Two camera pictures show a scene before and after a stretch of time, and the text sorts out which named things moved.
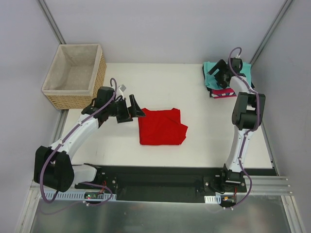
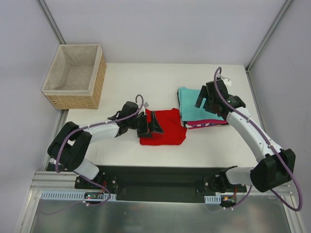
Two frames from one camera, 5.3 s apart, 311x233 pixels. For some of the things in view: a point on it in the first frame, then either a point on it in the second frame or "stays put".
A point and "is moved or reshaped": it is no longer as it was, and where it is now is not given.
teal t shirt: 210,80 -> 188,98
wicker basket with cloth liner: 77,73 stays put
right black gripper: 219,73 -> 202,96
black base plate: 160,183 stays put
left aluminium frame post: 52,23 stays put
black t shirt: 209,90 -> 180,113
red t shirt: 161,127 stays put
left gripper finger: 136,110 -> 155,126
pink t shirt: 223,92 is moved or reshaped
